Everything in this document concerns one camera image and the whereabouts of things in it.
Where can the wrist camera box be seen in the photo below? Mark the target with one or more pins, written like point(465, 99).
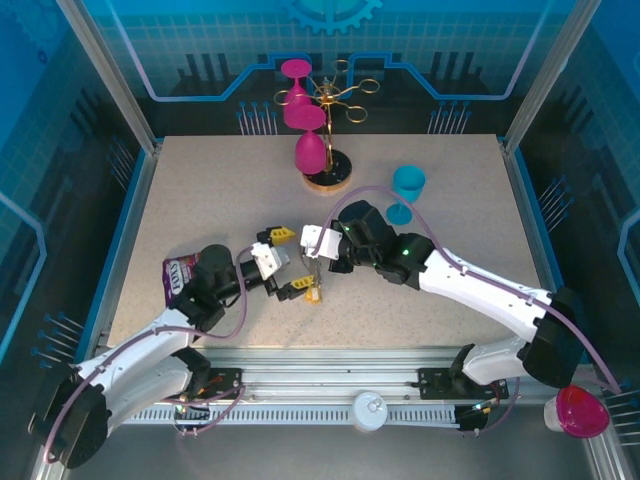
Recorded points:
point(265, 260)
point(325, 244)

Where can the pink dome white base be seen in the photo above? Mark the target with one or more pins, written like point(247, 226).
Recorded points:
point(580, 410)

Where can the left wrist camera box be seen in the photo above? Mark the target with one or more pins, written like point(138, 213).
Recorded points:
point(265, 260)

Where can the aluminium frame post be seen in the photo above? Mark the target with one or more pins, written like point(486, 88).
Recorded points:
point(114, 80)
point(542, 80)

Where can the white round cap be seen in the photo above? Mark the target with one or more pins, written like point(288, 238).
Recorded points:
point(370, 417)

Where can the blue plastic goblet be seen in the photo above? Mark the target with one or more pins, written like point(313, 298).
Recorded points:
point(409, 182)

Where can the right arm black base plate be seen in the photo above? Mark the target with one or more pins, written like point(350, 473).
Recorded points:
point(435, 385)

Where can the long aluminium frame rail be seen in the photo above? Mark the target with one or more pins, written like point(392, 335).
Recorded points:
point(325, 370)

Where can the aluminium side rail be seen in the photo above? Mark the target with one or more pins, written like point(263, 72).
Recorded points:
point(132, 225)
point(521, 200)

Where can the pink plastic wine glass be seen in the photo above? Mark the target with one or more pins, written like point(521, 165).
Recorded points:
point(295, 69)
point(309, 152)

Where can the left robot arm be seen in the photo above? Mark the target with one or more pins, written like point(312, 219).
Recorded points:
point(135, 350)

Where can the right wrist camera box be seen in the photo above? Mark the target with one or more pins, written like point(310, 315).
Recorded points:
point(325, 244)

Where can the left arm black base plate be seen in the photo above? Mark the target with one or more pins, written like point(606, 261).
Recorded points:
point(227, 382)

